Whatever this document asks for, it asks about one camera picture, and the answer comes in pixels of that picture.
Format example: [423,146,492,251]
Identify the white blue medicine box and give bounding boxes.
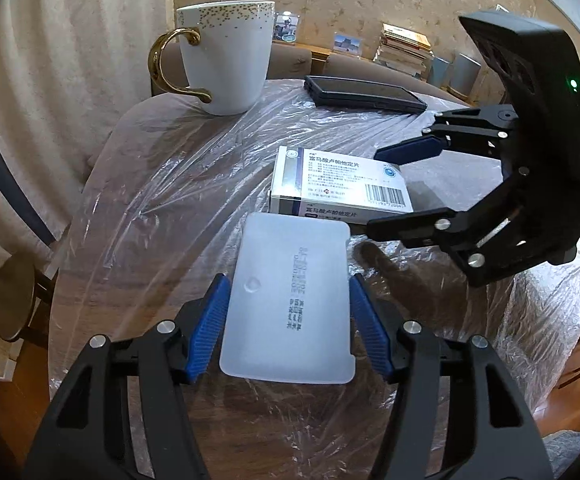
[269,146,413,226]

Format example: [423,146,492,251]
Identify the white blister pack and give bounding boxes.
[219,212,356,385]

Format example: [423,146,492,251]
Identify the small blue-grey speaker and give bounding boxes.
[427,58,450,88]

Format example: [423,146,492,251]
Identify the large grey speaker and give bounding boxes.
[448,53,482,100]

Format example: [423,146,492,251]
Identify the stack of books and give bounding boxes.
[373,23,434,79]

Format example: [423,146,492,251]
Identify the dark blue smartphone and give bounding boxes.
[304,75,427,115]

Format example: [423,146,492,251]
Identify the brown sofa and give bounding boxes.
[152,41,471,106]

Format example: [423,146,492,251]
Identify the round gold stool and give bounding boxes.
[0,252,36,341]

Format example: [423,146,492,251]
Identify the clear plastic table cover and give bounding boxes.
[49,80,580,479]

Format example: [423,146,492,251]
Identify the beige curtain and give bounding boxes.
[0,0,176,311]

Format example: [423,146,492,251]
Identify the landscape photo frame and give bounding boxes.
[332,32,363,58]

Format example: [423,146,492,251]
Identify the white mug gold handle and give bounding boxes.
[147,0,276,116]

